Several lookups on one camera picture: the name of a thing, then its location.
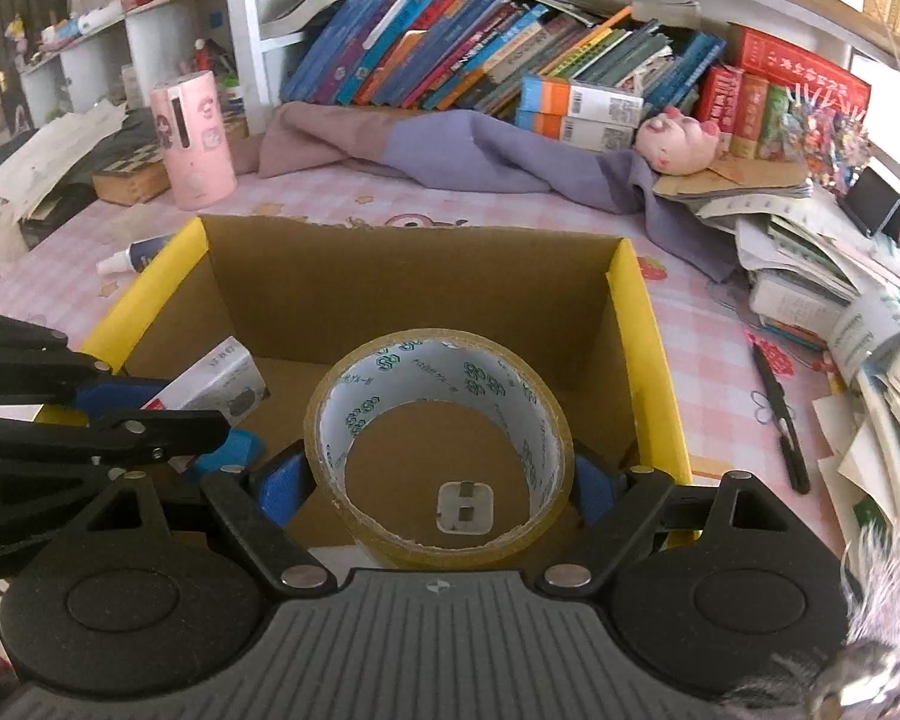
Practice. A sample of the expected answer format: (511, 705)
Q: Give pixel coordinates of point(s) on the dark grey cloth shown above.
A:
(112, 142)

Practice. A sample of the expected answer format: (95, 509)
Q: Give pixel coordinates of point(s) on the yellow cardboard box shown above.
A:
(420, 292)

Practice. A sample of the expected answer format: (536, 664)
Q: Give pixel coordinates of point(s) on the white glue bottle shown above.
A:
(139, 251)

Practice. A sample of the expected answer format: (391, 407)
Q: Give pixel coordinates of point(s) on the person's fuzzy grey clothing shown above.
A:
(892, 600)

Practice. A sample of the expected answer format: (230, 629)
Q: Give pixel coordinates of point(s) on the red hardcover book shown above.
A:
(750, 116)
(718, 109)

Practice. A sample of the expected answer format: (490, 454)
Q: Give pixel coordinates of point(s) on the bent white paperback book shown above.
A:
(307, 7)

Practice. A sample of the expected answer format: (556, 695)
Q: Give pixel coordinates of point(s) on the clear packing tape roll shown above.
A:
(345, 405)

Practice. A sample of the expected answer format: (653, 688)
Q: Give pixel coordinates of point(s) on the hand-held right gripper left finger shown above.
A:
(281, 491)

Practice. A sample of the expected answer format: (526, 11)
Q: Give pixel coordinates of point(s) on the thick red dictionary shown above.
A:
(795, 67)

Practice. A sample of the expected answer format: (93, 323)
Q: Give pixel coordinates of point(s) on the bunch of pens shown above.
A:
(214, 67)

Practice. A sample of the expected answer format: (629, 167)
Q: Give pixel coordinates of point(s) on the beige cloth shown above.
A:
(0, 232)

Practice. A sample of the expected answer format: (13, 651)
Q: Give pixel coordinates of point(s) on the pile of papers and books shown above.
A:
(810, 277)

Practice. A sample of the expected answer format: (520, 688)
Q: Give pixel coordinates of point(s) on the white side shelf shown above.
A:
(150, 30)

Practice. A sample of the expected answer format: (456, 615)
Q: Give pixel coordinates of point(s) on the green hardcover book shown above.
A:
(774, 124)

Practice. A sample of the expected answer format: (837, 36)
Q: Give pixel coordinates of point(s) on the white paper sheets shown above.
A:
(52, 157)

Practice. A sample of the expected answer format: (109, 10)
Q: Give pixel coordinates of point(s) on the black utility knife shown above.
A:
(780, 420)

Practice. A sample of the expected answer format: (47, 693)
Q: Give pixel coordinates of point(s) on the orange and blue carton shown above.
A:
(574, 131)
(585, 99)

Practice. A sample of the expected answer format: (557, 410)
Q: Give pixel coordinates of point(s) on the brown cardboard sheet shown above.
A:
(735, 176)

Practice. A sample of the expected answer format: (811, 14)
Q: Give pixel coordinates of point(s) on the pink pig plush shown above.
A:
(675, 141)

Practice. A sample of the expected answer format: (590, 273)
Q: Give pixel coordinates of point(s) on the small white and grey carton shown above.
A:
(217, 375)

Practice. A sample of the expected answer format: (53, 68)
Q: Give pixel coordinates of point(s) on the pink cylindrical humidifier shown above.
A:
(195, 142)

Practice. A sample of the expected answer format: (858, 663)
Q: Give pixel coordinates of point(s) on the rolled printed paper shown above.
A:
(870, 337)

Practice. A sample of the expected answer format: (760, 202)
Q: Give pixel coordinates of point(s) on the purple and mauve cloth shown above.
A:
(480, 154)

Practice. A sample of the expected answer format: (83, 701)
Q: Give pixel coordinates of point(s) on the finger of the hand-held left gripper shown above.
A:
(116, 394)
(231, 451)

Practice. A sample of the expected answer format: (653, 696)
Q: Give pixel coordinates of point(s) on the colourful cartoon packet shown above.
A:
(829, 135)

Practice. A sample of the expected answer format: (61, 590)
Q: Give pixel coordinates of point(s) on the wooden chess box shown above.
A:
(135, 180)

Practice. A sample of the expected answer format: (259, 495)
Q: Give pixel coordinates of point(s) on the white charger plug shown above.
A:
(463, 508)

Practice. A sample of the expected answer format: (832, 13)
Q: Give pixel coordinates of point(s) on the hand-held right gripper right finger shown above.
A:
(596, 491)

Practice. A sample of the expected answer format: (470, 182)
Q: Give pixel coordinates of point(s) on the black phone stand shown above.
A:
(874, 202)

